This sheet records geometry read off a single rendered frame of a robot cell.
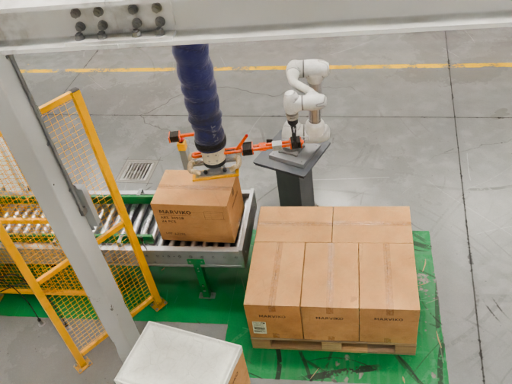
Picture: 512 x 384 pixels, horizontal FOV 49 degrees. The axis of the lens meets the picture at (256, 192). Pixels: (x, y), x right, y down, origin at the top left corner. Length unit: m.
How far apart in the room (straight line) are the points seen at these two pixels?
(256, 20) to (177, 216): 3.04
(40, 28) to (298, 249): 3.05
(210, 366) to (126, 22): 2.16
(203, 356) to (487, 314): 2.34
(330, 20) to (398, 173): 4.40
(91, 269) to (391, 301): 1.97
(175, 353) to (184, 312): 1.48
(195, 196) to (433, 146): 2.82
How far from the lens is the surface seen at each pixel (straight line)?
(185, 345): 3.31
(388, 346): 4.38
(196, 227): 4.34
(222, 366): 3.19
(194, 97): 3.67
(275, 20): 1.40
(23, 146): 2.98
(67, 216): 3.24
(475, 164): 5.90
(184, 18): 1.44
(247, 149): 3.99
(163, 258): 4.49
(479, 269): 4.94
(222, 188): 4.25
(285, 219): 4.50
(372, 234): 4.36
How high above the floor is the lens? 3.71
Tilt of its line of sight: 42 degrees down
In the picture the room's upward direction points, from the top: 10 degrees counter-clockwise
